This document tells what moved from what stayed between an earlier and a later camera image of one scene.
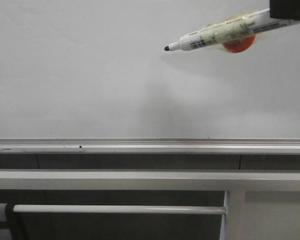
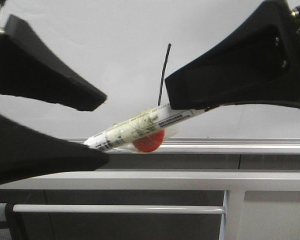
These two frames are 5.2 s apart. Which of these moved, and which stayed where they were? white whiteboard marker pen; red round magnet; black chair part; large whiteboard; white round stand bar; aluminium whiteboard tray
Moved: white whiteboard marker pen; red round magnet
Stayed: black chair part; aluminium whiteboard tray; white round stand bar; large whiteboard
